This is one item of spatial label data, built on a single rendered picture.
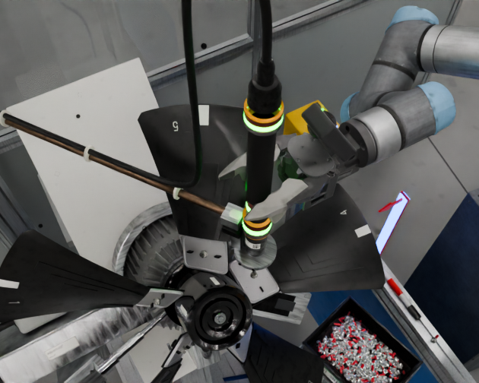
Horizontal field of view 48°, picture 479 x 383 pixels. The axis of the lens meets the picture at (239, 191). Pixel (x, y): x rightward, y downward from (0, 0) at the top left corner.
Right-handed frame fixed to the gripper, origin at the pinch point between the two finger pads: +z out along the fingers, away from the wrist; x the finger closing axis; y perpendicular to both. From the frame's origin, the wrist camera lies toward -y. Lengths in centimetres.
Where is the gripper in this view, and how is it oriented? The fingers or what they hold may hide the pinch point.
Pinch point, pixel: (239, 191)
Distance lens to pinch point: 71.3
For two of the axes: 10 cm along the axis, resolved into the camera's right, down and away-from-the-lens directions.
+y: -0.1, 5.2, 8.5
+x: -4.9, -7.5, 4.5
